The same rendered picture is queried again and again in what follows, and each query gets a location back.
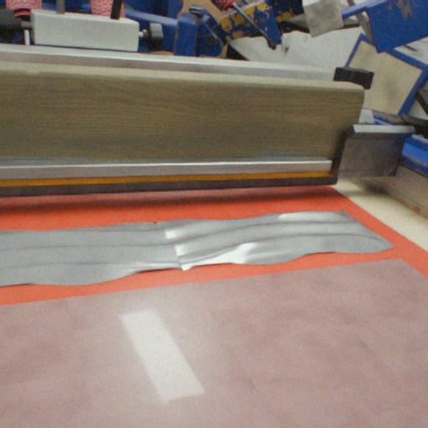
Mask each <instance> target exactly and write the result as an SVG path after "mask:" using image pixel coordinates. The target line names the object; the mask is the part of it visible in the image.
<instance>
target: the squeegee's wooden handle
mask: <svg viewBox="0 0 428 428"><path fill-rule="evenodd" d="M363 103H364V88H363V87H362V86H360V85H357V84H353V83H349V82H335V81H321V80H306V79H292V78H278V77H263V76H249V75H235V74H206V73H192V72H178V71H163V70H148V69H120V68H106V67H92V66H77V65H62V64H35V63H20V62H6V61H0V161H13V160H93V159H171V158H252V157H326V158H327V159H329V160H331V161H332V167H334V166H335V162H336V158H337V154H338V151H339V144H340V140H341V136H342V134H343V133H344V132H345V131H346V130H347V129H348V128H350V127H351V126H352V125H357V124H358V123H359V117H360V114H361V110H362V106H363Z"/></svg>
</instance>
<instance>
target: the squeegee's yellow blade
mask: <svg viewBox="0 0 428 428"><path fill-rule="evenodd" d="M315 176H332V175H331V174H329V173H327V172H300V173H265V174H231V175H196V176H127V177H92V178H58V179H23V180H0V186H49V185H79V184H109V182H138V181H197V180H226V179H256V178H285V177H315Z"/></svg>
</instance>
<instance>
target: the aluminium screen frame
mask: <svg viewBox="0 0 428 428"><path fill-rule="evenodd" d="M396 170H397V172H396V174H395V176H378V177H356V178H358V179H360V180H361V181H363V182H364V183H365V184H367V185H369V186H372V187H373V188H374V189H376V190H377V191H380V192H382V193H383V194H386V195H387V196H389V197H391V198H393V200H394V201H397V202H399V203H400V204H401V205H404V206H406V207H408V208H410V209H411V210H412V211H414V212H416V213H418V214H420V216H421V217H424V218H426V219H427V220H428V176H425V175H423V174H421V173H419V172H417V171H414V170H412V169H410V168H408V167H406V166H403V165H402V164H401V163H399V165H398V168H397V169H396Z"/></svg>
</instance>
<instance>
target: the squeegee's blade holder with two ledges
mask: <svg viewBox="0 0 428 428"><path fill-rule="evenodd" d="M331 167H332V161H331V160H329V159H327V158H326V157H252V158H171V159H93V160H0V180H23V179H58V178H92V177H127V176H196V175H231V174H265V173H300V172H328V171H331Z"/></svg>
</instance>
